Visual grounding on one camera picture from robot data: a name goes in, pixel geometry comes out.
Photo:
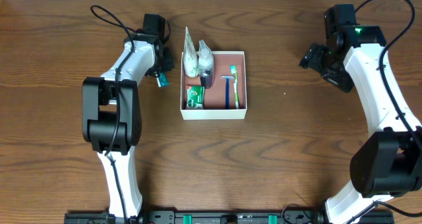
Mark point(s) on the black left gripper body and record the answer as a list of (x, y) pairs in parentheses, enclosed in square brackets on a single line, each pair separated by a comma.
[(167, 62)]

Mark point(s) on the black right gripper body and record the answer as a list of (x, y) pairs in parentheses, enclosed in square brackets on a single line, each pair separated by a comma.
[(316, 57)]

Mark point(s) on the teal toothpaste tube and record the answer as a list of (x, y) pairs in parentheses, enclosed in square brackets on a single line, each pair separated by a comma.
[(162, 80)]

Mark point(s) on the white lotion tube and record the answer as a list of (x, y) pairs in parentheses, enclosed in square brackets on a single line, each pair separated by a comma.
[(190, 58)]

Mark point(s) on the green soap bar packet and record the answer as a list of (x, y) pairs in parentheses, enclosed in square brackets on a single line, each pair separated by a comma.
[(195, 97)]

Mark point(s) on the blue disposable razor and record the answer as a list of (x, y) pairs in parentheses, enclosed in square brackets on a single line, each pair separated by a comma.
[(227, 78)]

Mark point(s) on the green white toothbrush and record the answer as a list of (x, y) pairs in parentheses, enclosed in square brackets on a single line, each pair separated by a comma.
[(233, 69)]

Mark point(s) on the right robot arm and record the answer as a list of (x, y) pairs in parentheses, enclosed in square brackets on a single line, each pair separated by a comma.
[(388, 165)]

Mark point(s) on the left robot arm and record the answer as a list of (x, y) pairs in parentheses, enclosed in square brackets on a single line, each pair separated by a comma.
[(112, 122)]

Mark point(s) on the white box with pink inside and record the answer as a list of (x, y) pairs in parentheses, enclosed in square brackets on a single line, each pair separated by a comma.
[(214, 98)]

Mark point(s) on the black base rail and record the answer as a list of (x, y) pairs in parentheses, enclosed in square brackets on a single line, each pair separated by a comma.
[(289, 215)]

